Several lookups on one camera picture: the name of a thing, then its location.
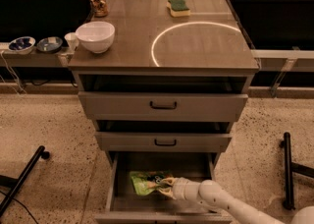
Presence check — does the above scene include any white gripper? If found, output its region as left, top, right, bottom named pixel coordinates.
left=159, top=177, right=200, bottom=200

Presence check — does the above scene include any green rice chip bag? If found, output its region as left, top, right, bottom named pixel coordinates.
left=130, top=171, right=173, bottom=196

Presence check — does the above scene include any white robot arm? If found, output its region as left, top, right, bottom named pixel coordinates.
left=159, top=177, right=285, bottom=224

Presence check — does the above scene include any grey bottom drawer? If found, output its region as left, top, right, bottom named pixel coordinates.
left=95, top=151, right=232, bottom=224

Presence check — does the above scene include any grey drawer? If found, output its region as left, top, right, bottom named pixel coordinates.
left=95, top=151, right=232, bottom=224
left=78, top=91, right=248, bottom=122
left=95, top=132, right=232, bottom=153

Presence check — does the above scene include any grey middle drawer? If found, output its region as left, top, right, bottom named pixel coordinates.
left=95, top=132, right=232, bottom=153

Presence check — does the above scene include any grey drawer cabinet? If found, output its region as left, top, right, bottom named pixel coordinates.
left=67, top=0, right=260, bottom=224

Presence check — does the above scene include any grey top drawer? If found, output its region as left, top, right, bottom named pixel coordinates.
left=78, top=91, right=248, bottom=122

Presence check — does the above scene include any black right stand leg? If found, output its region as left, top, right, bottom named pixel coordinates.
left=280, top=132, right=314, bottom=210

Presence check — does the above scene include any black stand leg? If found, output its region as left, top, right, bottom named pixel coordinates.
left=280, top=132, right=314, bottom=210
left=0, top=145, right=50, bottom=217

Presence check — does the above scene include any black left stand leg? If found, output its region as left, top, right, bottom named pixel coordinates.
left=0, top=145, right=50, bottom=217

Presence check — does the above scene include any grey side shelf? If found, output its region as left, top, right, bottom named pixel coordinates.
left=0, top=47, right=74, bottom=68

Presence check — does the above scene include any small white cup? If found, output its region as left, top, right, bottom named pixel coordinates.
left=64, top=32, right=79, bottom=51

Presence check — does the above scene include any green yellow sponge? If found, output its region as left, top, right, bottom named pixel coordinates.
left=167, top=0, right=190, bottom=18

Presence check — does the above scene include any dark blue grey bowl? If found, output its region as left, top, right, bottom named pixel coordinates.
left=36, top=36, right=63, bottom=53

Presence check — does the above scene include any blue white bowl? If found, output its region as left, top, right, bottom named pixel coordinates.
left=9, top=36, right=35, bottom=55

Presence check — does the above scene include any white cable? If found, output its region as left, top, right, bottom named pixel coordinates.
left=0, top=50, right=27, bottom=95

